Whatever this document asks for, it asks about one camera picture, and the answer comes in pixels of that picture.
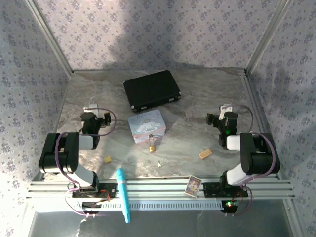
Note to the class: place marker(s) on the rectangular wooden block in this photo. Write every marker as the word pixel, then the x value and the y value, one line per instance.
pixel 205 154

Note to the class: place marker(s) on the pastel cartoon tin box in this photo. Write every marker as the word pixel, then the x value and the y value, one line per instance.
pixel 145 124

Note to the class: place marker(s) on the aluminium frame rail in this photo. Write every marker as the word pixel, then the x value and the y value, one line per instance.
pixel 160 188

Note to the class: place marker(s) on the brass padlock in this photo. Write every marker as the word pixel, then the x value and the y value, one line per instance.
pixel 152 148

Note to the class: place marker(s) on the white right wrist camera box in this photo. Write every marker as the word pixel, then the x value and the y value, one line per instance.
pixel 225 111

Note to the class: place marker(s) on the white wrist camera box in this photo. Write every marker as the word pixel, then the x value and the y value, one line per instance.
pixel 225 111
pixel 90 109

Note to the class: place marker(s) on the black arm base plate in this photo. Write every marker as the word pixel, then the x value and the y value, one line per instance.
pixel 108 191
pixel 212 190

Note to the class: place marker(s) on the black hard case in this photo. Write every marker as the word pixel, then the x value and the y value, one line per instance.
pixel 151 90

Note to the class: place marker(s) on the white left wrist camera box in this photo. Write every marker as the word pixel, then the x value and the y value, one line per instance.
pixel 90 109

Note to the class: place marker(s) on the colourful card pack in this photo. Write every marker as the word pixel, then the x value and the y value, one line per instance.
pixel 192 185

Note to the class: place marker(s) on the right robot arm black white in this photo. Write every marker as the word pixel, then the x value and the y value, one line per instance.
pixel 256 153

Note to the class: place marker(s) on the aluminium frame post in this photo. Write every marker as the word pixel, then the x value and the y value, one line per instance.
pixel 267 34
pixel 50 37

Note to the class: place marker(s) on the small white crumb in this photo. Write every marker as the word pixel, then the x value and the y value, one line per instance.
pixel 160 164

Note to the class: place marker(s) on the small wooden cube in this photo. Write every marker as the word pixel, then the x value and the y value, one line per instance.
pixel 107 159

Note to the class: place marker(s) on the aluminium side rail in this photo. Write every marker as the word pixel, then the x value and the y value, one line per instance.
pixel 256 116

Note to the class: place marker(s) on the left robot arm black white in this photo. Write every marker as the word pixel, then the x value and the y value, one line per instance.
pixel 59 153

